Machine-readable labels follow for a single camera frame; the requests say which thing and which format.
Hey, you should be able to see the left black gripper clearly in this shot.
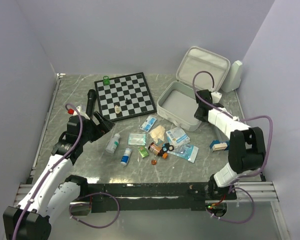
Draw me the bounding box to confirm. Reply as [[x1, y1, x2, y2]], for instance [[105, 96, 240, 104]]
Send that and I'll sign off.
[[79, 111, 115, 144]]

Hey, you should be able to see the white bottle green label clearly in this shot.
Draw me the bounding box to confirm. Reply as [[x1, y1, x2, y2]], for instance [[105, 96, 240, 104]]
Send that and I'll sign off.
[[105, 133, 120, 154]]

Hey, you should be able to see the white medicine kit case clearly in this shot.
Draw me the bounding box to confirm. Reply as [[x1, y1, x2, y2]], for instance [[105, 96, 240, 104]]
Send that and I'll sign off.
[[157, 46, 231, 132]]

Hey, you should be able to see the bandage strips bag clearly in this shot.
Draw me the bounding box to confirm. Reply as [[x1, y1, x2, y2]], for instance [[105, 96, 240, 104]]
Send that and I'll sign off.
[[128, 133, 146, 146]]

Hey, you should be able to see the white bottle blue label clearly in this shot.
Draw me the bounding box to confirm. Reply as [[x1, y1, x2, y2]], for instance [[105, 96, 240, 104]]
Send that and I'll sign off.
[[120, 148, 132, 166]]

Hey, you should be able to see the green sachet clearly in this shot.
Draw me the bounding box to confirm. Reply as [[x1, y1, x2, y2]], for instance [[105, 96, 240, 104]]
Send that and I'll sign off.
[[138, 146, 149, 158]]

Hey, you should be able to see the alcohol wipes bag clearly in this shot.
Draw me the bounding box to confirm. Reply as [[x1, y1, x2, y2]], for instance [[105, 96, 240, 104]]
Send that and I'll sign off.
[[140, 115, 157, 133]]

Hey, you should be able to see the cream gloves packet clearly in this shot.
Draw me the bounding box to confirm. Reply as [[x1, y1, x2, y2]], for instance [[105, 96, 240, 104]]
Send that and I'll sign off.
[[150, 125, 166, 144]]

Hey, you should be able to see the brown medicine bottle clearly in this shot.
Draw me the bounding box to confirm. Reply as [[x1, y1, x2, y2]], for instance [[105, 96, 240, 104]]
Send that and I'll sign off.
[[148, 142, 168, 159]]

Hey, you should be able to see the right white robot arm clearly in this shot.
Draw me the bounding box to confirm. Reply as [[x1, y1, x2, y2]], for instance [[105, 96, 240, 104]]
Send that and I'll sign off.
[[194, 89, 266, 200]]

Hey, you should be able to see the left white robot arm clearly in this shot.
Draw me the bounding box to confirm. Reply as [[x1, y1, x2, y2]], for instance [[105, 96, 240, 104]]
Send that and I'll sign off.
[[3, 112, 115, 240]]

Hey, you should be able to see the cream chess piece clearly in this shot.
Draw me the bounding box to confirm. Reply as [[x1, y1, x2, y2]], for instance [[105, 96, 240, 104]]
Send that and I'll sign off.
[[114, 105, 121, 115]]

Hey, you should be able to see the white wedge device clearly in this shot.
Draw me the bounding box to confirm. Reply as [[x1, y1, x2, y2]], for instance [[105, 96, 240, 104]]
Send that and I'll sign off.
[[220, 60, 243, 93]]

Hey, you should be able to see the black white chessboard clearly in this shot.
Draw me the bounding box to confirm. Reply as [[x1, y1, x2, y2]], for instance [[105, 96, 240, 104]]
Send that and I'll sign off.
[[94, 72, 157, 122]]

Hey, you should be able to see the green toy padlock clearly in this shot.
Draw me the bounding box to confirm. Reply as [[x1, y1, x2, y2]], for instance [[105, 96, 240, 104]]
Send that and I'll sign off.
[[103, 75, 110, 86]]

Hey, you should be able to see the blue wooden block toy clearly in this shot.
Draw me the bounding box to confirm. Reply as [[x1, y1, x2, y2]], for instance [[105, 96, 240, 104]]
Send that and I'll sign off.
[[209, 140, 230, 151]]

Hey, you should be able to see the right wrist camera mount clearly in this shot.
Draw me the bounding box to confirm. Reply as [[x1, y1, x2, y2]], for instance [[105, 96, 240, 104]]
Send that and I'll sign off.
[[211, 91, 222, 104]]

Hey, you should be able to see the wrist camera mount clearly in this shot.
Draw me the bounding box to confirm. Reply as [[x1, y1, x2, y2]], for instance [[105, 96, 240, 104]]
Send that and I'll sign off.
[[66, 104, 90, 120], [211, 91, 222, 104]]

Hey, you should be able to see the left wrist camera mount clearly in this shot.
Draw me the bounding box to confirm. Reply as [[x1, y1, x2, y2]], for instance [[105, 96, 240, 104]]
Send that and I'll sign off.
[[66, 104, 90, 120]]

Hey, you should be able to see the black wireless microphone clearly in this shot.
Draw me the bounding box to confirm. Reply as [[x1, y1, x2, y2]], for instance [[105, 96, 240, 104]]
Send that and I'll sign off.
[[86, 89, 97, 118]]

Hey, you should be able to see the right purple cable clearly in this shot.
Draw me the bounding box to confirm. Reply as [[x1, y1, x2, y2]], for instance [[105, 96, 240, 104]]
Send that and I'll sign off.
[[191, 71, 274, 224]]

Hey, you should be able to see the purple cable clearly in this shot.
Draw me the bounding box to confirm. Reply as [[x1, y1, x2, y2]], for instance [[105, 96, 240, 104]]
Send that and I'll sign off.
[[191, 71, 274, 224], [12, 102, 121, 240]]

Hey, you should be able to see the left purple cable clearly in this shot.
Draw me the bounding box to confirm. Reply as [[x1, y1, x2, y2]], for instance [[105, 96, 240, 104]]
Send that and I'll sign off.
[[12, 102, 121, 240]]

